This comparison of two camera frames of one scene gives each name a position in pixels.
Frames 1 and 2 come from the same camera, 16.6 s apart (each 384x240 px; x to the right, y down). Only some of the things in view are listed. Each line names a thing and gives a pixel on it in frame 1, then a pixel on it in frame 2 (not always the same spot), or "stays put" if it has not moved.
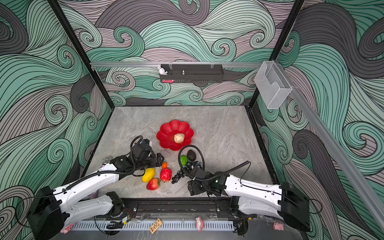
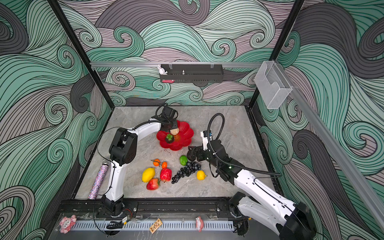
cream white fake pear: [179, 138] → [174, 131]
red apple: [165, 174] stays put
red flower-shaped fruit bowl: [166, 136] stays put
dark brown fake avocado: [191, 155] stays put
